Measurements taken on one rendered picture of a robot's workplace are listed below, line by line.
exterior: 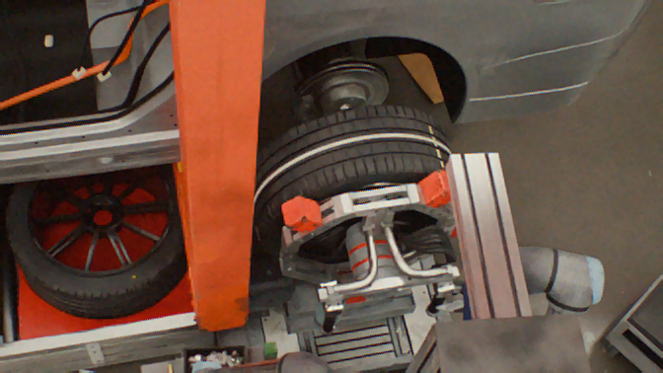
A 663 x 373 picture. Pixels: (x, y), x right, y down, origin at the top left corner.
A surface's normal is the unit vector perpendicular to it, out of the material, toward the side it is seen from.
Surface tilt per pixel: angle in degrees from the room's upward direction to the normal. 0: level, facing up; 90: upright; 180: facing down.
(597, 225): 0
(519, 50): 90
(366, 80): 90
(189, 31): 90
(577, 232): 0
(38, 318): 0
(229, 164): 90
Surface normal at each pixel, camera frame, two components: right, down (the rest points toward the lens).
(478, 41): 0.21, 0.86
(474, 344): 0.11, -0.48
